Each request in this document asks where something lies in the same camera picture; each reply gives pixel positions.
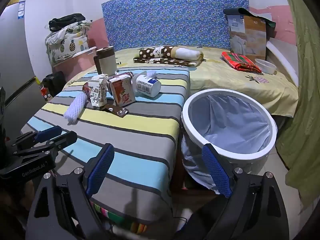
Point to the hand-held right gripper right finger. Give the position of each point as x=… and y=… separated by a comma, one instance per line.
x=216, y=170

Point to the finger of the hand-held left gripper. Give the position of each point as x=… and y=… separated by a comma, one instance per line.
x=62, y=141
x=48, y=132

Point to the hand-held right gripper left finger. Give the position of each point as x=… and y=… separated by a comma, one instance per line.
x=100, y=170

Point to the white round trash bin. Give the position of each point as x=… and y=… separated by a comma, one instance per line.
x=186, y=120

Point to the white plastic yogurt cup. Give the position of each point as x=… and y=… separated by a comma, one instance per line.
x=148, y=85

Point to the white foam fruit net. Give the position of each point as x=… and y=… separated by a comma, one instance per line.
x=76, y=107

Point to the red white box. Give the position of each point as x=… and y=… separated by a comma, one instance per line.
x=45, y=91

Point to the black floor bag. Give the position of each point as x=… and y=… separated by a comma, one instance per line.
x=55, y=82

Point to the white brown patterned carton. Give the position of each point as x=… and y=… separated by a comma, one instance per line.
x=98, y=92

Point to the brown snack wrapper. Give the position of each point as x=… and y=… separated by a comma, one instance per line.
x=116, y=110

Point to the silver refrigerator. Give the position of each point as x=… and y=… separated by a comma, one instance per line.
x=15, y=67

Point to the fruit print drink carton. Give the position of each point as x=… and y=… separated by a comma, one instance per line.
x=122, y=92

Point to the bed with yellow pineapple sheet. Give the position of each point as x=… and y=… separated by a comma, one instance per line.
x=225, y=85

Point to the beige and brown jug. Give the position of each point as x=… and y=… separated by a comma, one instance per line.
x=107, y=62

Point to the crumpled white tissue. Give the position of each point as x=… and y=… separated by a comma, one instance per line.
x=150, y=74

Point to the green curtain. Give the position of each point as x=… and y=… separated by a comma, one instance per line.
x=305, y=105

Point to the red plaid cloth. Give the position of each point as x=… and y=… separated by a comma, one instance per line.
x=240, y=62

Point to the clear plastic bowl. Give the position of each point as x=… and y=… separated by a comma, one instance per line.
x=265, y=66

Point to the folded brown polka-dot blanket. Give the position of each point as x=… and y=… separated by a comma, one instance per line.
x=160, y=62

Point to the rolled brown polka-dot blanket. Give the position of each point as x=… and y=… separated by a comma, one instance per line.
x=170, y=52

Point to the white bed side board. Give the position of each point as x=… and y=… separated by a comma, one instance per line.
x=282, y=55

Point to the cardboard quilt box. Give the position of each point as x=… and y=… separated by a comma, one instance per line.
x=247, y=37

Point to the blue floral headboard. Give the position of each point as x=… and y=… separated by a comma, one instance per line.
x=175, y=20

